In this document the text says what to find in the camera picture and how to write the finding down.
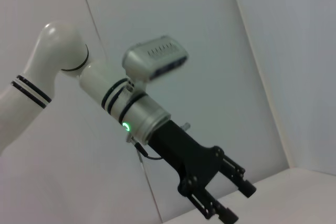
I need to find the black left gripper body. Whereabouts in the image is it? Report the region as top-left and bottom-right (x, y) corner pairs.
(146, 120), (225, 196)

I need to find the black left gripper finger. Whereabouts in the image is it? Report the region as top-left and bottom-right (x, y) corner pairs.
(219, 153), (257, 199)
(183, 190), (240, 224)

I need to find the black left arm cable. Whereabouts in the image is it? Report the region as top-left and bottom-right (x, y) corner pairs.
(125, 135), (164, 161)

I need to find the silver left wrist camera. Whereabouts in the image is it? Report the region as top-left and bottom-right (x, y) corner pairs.
(121, 35), (190, 95)

